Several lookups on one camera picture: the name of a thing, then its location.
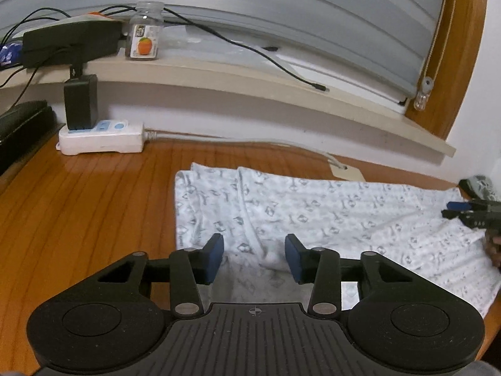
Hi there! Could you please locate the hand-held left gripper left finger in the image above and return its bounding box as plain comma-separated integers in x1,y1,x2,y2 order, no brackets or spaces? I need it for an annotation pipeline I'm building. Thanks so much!
98,234,225,319

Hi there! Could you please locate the white power cable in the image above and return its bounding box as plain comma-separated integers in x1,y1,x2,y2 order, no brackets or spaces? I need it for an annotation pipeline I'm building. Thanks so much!
143,129,350,171

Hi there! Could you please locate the clear blind cord pull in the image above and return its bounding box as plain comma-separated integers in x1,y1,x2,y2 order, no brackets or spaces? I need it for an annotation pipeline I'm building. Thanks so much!
414,76,435,112

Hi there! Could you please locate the beige cable plate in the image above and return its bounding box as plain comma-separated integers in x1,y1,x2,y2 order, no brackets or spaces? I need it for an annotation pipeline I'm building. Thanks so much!
331,162,366,183

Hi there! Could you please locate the blue printed packet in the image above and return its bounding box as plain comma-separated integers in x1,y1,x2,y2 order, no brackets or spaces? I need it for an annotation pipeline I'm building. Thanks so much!
0,43,23,67

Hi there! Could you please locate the black box device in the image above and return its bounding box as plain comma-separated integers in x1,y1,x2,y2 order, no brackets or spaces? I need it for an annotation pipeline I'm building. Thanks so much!
22,19,124,70

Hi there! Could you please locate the long black usb cable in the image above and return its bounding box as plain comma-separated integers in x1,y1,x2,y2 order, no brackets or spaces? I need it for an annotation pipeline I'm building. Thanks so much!
163,8,330,93

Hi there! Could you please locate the beige window sill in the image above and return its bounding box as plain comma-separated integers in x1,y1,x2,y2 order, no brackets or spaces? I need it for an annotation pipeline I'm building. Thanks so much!
0,53,457,158

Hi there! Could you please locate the grey window blind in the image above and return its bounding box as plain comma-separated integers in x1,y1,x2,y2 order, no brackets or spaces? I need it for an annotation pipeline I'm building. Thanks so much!
0,0,451,99

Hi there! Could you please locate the white orange gadget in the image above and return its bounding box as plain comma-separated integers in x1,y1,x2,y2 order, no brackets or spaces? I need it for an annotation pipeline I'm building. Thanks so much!
68,10,120,23

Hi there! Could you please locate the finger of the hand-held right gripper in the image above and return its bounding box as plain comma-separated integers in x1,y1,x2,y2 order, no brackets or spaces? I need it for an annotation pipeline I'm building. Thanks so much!
442,209,501,229
447,201,501,212

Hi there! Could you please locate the wooden window frame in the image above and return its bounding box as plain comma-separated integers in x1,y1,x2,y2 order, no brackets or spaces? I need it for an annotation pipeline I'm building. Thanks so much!
405,0,490,140

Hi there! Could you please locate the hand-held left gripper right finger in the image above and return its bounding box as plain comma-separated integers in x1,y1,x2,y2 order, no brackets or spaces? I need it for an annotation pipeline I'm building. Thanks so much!
284,234,414,319

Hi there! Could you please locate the blind bead chain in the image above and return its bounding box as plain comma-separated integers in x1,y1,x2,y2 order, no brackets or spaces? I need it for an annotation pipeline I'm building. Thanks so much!
425,0,459,81

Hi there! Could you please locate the black power adapter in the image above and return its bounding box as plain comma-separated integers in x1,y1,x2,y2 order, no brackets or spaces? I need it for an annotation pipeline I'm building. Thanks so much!
63,73,99,131

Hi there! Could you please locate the clear bottle orange label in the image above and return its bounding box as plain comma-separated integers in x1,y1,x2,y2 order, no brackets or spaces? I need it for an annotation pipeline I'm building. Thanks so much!
125,2,165,62

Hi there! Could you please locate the clear plastic bag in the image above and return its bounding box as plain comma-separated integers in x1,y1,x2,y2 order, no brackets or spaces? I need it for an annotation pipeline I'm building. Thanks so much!
157,23,299,72

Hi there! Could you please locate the grey printed t-shirt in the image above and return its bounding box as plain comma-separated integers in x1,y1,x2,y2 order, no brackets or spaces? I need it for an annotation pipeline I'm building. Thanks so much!
459,175,499,203

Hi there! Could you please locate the white patterned pajama top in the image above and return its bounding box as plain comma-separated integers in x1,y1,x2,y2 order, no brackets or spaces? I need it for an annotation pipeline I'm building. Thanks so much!
174,160,501,319

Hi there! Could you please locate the black case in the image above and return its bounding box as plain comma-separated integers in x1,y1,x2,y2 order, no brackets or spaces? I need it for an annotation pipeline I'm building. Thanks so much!
0,101,56,176

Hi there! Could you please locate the person's right hand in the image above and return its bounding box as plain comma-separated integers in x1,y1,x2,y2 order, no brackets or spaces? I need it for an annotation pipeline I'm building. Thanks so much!
483,230,501,269

